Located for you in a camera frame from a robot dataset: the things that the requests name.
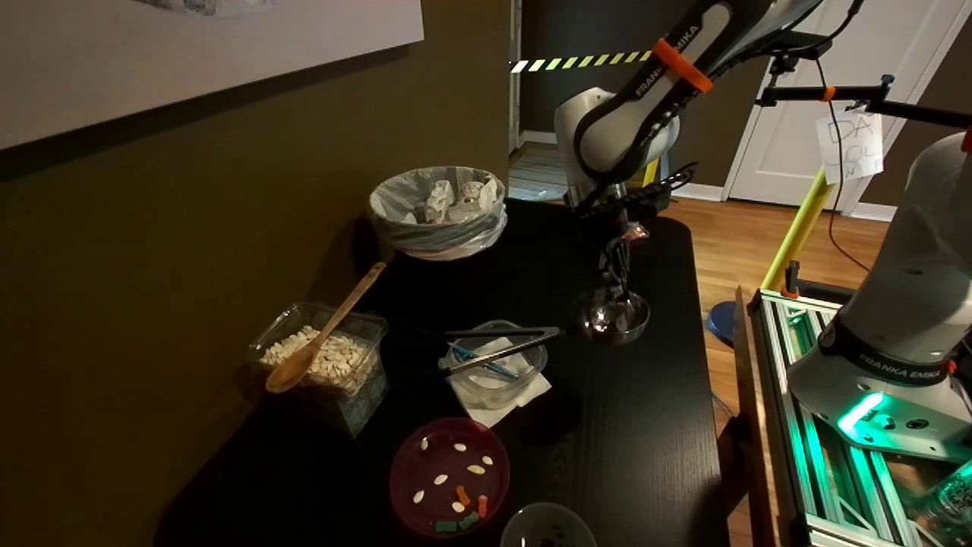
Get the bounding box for wooden spoon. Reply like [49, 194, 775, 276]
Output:
[262, 258, 391, 398]

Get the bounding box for yellow black striped bar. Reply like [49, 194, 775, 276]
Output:
[507, 46, 655, 76]

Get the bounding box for black tongs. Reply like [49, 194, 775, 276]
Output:
[440, 322, 570, 377]

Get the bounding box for blue round object on floor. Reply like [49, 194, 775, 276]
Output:
[700, 297, 744, 349]

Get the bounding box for clear container of white pieces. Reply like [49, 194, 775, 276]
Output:
[245, 297, 391, 441]

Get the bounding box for white paper napkin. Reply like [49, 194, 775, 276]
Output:
[438, 338, 555, 431]

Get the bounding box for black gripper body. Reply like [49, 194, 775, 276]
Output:
[575, 159, 703, 229]

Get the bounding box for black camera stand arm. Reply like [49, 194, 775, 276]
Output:
[753, 50, 972, 133]

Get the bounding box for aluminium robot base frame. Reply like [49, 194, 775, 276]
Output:
[753, 287, 972, 547]

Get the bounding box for white hanging paper tag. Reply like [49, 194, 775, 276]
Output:
[815, 105, 886, 189]

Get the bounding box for wooden board beside frame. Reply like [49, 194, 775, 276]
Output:
[731, 287, 784, 547]

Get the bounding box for dark red round plate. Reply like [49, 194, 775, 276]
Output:
[385, 413, 513, 542]

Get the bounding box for white door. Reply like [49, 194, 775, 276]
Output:
[724, 0, 972, 214]

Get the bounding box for clear plastic bowl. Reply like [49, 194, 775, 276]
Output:
[444, 319, 553, 386]

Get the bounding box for yellow slanted pole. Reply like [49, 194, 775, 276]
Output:
[760, 166, 839, 295]

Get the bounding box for trash bin with white liner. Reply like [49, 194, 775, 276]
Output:
[364, 165, 511, 267]

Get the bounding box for white board on wall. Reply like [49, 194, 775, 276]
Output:
[0, 0, 427, 156]

